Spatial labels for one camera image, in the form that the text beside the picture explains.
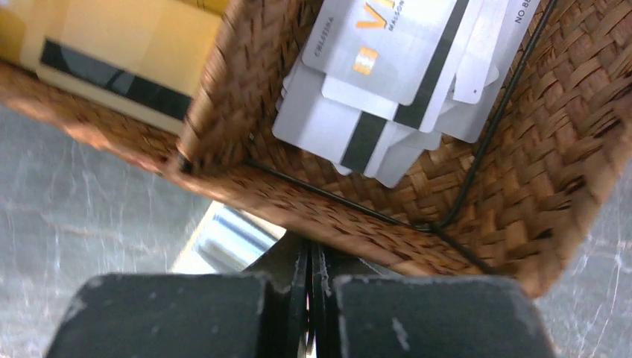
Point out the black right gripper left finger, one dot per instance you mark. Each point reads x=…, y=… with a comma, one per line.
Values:
x=259, y=312

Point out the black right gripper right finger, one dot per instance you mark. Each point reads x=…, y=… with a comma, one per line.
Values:
x=359, y=310

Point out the beige leather card holder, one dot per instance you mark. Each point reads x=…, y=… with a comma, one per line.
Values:
x=226, y=240

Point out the silver cards in basket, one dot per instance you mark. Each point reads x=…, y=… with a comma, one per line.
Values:
x=380, y=82

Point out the yellow cards in basket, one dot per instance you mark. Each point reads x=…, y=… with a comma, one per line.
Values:
x=141, y=58

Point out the brown woven divided basket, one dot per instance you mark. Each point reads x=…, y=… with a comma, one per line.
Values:
x=519, y=201

